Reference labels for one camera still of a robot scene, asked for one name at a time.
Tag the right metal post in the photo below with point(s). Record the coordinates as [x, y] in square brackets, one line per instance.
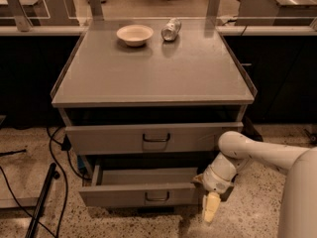
[213, 8]

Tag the grey top drawer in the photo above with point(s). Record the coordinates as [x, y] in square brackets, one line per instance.
[147, 138]

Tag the left background desk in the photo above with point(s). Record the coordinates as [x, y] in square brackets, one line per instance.
[42, 13]

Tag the white ceramic bowl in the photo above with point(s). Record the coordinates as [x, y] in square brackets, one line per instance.
[135, 35]

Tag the grey drawer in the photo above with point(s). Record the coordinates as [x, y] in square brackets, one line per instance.
[147, 138]
[142, 188]

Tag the middle metal post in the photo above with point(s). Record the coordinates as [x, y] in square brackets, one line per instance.
[96, 10]

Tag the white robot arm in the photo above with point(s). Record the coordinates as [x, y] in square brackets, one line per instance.
[298, 211]

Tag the left metal post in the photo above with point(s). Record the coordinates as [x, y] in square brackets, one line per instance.
[22, 22]

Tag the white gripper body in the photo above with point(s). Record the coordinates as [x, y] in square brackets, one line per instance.
[214, 182]

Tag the metal post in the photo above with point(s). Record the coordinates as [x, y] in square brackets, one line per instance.
[96, 10]
[213, 8]
[22, 22]

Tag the grey metal drawer cabinet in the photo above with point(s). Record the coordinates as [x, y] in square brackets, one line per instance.
[195, 79]

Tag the black metal pole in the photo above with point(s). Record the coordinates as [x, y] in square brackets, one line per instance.
[39, 209]

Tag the grey background desk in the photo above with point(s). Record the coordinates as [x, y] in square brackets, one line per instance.
[276, 12]

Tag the crushed silver can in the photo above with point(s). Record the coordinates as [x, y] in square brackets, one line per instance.
[170, 31]

